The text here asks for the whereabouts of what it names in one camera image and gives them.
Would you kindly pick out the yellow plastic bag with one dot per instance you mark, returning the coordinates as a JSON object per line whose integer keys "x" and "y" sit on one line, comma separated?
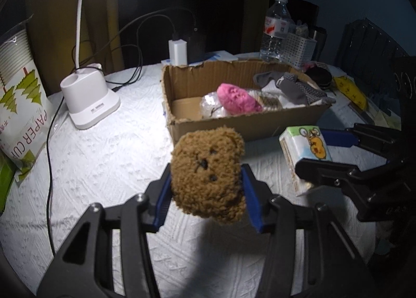
{"x": 347, "y": 87}

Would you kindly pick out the white tablecloth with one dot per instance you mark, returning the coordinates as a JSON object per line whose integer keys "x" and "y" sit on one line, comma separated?
{"x": 109, "y": 163}

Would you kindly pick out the beige woven pad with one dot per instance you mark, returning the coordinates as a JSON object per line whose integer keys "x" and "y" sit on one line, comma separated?
{"x": 269, "y": 101}

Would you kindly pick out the cardboard box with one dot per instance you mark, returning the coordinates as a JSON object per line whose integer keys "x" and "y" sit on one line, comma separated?
{"x": 184, "y": 87}

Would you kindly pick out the black round zip case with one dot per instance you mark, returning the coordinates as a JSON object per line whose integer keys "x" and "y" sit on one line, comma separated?
{"x": 321, "y": 76}

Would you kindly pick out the white perforated basket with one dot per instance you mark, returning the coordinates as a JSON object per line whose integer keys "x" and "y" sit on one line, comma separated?
{"x": 297, "y": 50}

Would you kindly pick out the white fluffy cloth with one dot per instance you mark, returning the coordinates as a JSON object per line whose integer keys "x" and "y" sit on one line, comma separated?
{"x": 293, "y": 95}

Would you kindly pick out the clear water bottle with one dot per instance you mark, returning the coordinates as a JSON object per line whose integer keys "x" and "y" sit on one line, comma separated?
{"x": 276, "y": 27}

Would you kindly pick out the pink plush toy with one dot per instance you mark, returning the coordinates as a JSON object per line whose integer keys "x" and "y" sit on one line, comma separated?
{"x": 237, "y": 100}

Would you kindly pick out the black dotted glove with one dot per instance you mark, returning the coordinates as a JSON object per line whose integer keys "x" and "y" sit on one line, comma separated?
{"x": 263, "y": 79}

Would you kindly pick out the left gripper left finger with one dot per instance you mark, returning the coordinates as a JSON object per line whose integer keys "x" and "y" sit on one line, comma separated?
{"x": 142, "y": 214}

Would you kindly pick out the brown plush bear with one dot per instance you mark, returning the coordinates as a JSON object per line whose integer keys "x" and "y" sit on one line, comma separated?
{"x": 206, "y": 174}

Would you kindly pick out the cartoon tissue pack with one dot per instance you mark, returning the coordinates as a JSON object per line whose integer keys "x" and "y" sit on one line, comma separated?
{"x": 303, "y": 142}

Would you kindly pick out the black power adapter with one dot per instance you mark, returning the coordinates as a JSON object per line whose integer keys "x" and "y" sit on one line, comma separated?
{"x": 195, "y": 46}

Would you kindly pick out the green snack bag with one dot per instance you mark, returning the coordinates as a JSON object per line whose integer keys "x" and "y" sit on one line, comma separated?
{"x": 8, "y": 170}

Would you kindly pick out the white power strip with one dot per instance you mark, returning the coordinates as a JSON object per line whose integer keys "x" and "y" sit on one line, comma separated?
{"x": 223, "y": 56}

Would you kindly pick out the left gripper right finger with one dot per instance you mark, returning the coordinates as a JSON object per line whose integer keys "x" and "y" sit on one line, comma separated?
{"x": 274, "y": 215}

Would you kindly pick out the paper cup sleeve pack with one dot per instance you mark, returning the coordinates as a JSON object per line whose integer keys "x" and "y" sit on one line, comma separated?
{"x": 25, "y": 109}

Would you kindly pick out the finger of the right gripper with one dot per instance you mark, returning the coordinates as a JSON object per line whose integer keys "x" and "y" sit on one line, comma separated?
{"x": 340, "y": 138}
{"x": 333, "y": 174}

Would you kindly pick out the white desk lamp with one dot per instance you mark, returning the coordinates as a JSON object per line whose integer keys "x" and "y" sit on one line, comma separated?
{"x": 85, "y": 91}

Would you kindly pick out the white usb charger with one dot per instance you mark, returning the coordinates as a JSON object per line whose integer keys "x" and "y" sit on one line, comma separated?
{"x": 177, "y": 52}

